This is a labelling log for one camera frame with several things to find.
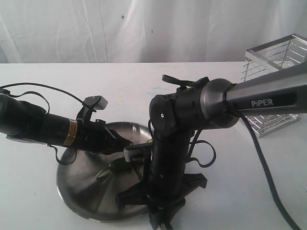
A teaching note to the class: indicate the round steel plate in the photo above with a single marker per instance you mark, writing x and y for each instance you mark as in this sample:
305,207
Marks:
88,186

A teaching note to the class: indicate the chrome wire utensil holder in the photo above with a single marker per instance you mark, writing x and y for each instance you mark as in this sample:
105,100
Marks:
266,65

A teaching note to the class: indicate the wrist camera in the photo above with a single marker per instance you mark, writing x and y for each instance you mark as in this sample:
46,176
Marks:
96,102
138,151

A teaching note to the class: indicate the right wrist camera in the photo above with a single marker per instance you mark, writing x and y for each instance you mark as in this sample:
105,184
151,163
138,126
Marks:
138,151

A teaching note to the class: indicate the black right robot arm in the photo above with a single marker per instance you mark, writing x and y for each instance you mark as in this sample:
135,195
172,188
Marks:
177,119

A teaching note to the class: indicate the green chili pepper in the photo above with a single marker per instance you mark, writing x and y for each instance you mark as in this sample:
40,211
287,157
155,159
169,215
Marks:
117,166

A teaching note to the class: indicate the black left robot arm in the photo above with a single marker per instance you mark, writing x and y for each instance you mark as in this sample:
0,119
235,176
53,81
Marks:
21,120

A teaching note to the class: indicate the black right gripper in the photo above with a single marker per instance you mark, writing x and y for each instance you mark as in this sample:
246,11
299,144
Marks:
167,182

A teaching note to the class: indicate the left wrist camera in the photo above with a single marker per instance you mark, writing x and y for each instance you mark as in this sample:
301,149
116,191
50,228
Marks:
96,102

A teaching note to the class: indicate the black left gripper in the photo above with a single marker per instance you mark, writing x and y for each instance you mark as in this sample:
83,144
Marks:
96,138

